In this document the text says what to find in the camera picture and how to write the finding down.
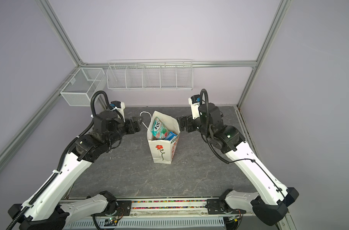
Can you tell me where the blue m&m's candy packet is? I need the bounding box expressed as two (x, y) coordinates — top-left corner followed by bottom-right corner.
(164, 131), (177, 141)

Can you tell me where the white flower paper bag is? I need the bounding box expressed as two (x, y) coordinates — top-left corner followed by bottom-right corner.
(145, 111), (180, 164)

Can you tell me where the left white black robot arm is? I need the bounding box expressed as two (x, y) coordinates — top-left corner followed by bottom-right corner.
(7, 91), (143, 230)

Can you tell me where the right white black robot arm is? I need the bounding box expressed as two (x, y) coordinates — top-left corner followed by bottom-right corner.
(177, 101), (299, 226)

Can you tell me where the white mesh box basket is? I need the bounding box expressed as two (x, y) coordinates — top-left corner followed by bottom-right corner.
(60, 68), (107, 107)

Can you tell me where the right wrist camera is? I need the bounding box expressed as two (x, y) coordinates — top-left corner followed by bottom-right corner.
(188, 94), (200, 120)

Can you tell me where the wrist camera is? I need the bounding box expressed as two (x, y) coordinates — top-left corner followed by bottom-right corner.
(110, 101), (126, 117)
(188, 94), (200, 120)

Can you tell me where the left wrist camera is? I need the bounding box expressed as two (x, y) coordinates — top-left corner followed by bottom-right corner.
(110, 101), (126, 117)

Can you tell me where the white wire shelf basket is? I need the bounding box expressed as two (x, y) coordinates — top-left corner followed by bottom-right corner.
(106, 59), (194, 90)

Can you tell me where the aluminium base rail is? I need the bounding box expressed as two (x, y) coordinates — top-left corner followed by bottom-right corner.
(40, 196), (290, 230)

